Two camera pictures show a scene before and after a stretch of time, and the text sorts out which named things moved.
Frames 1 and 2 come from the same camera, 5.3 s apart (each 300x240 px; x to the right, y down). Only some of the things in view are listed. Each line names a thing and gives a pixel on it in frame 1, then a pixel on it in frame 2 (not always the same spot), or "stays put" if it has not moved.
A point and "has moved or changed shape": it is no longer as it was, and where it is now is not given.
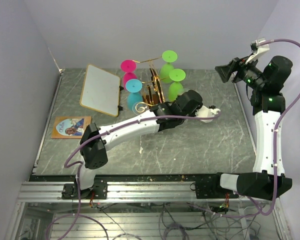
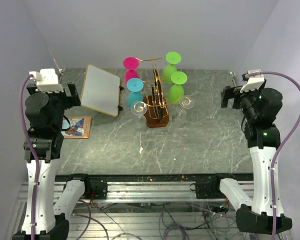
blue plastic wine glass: (134, 95) stays put
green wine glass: (168, 56) has moved or changed shape
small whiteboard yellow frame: (100, 91) stays put
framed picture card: (70, 127) stays put
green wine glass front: (175, 88) has moved or changed shape
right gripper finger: (225, 71) → (227, 93)
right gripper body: (247, 72) → (241, 99)
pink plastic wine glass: (129, 67) has moved or changed shape
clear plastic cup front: (140, 107) stays put
